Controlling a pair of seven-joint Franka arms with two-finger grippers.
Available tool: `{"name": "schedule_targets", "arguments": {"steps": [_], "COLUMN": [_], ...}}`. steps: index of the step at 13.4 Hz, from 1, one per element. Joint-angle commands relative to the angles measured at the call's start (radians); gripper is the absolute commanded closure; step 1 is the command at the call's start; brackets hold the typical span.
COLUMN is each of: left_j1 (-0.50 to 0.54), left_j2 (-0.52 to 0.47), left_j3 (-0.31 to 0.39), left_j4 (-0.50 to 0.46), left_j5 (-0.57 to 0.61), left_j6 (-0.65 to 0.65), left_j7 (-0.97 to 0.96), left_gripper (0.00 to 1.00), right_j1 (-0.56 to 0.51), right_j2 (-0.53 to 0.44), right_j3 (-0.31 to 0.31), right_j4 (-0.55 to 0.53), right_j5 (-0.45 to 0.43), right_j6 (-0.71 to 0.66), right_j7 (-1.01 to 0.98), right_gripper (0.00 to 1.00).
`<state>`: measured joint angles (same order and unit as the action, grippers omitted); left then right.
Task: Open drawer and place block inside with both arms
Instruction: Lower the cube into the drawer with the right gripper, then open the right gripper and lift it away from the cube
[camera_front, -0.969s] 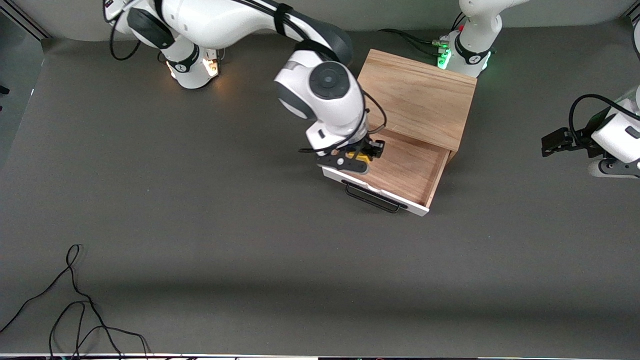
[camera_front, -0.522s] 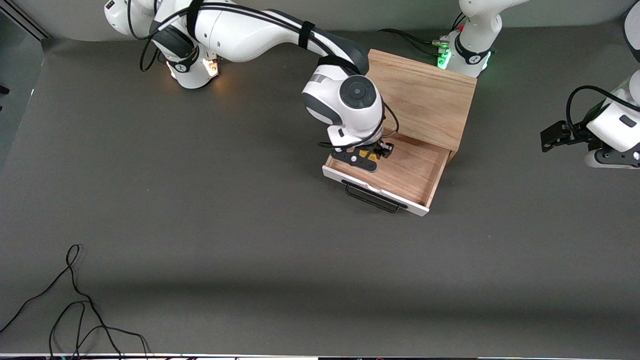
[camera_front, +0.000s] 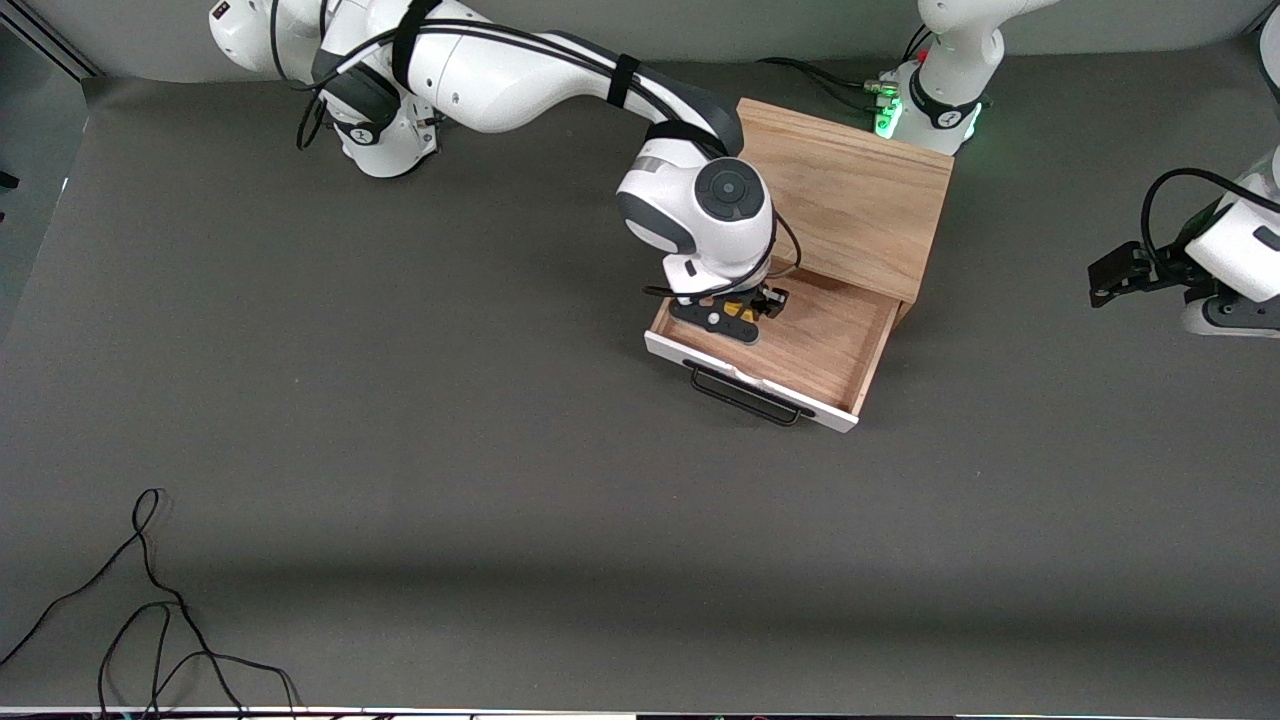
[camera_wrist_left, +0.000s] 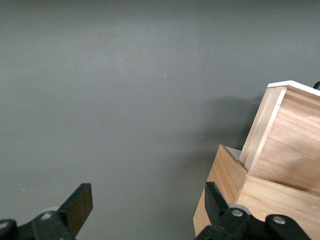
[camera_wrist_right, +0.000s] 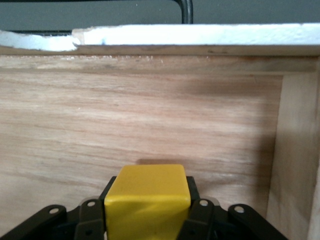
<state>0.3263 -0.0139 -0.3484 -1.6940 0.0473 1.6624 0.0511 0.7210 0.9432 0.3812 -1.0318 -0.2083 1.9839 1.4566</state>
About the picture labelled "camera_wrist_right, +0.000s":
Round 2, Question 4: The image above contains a black drawer handle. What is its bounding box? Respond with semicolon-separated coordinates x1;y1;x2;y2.
0;0;194;37

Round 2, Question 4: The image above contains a white-fronted wooden drawer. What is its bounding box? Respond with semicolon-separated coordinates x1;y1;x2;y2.
0;22;320;240

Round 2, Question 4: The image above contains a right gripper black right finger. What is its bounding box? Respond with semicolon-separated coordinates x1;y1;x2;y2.
177;175;288;240

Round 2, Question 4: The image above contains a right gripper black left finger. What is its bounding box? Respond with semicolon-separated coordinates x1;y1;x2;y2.
0;175;119;240

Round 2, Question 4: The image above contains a yellow block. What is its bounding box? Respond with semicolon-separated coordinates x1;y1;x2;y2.
104;164;191;240

